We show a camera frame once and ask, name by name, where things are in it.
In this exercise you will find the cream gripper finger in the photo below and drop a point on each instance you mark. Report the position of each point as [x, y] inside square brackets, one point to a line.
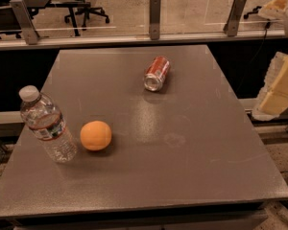
[272, 98]
[274, 10]

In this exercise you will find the red coke can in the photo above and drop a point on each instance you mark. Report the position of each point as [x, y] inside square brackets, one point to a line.
[156, 74]

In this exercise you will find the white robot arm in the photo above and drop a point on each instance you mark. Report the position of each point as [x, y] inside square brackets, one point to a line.
[272, 98]

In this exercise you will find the black chair base right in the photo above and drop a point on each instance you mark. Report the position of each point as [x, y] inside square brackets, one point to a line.
[253, 11]

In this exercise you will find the orange fruit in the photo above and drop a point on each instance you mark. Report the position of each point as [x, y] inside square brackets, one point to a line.
[95, 135]

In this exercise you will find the black office chair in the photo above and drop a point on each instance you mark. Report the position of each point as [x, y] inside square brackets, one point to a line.
[87, 11]

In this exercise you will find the clear plastic water bottle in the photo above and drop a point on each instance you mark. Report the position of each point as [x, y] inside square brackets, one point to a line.
[45, 120]

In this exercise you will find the middle metal rail bracket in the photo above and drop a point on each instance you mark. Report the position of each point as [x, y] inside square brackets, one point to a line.
[154, 19]

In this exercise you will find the left metal rail bracket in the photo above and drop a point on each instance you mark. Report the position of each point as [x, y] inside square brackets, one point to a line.
[25, 22]

